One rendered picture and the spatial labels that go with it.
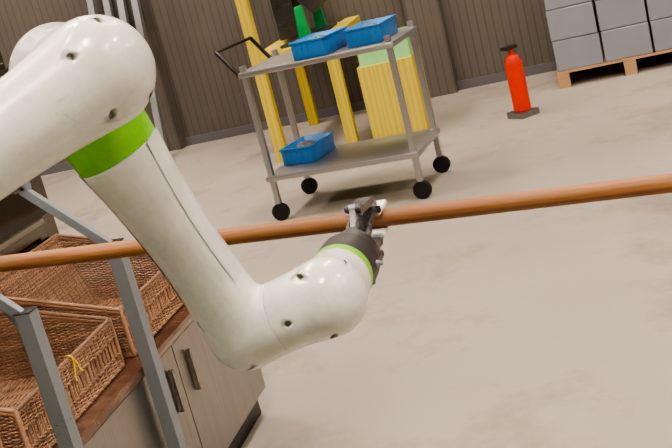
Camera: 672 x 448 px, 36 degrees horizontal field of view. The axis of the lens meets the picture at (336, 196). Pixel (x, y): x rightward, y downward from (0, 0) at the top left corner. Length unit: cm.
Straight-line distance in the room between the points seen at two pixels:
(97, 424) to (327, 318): 150
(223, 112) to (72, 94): 895
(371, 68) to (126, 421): 535
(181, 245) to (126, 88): 30
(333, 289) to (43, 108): 46
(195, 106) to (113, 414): 743
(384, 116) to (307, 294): 665
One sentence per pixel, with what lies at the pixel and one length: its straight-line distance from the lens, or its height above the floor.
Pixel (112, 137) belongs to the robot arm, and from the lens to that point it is 129.
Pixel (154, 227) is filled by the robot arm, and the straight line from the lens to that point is 134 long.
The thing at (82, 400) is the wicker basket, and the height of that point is 61.
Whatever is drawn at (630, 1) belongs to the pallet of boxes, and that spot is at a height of 56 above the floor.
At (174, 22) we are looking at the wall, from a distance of 1004.
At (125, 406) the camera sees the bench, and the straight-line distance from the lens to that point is 293.
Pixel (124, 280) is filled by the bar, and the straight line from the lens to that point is 290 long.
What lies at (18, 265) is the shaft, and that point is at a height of 117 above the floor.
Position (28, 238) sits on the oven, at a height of 88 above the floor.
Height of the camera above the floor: 159
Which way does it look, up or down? 14 degrees down
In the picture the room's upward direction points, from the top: 14 degrees counter-clockwise
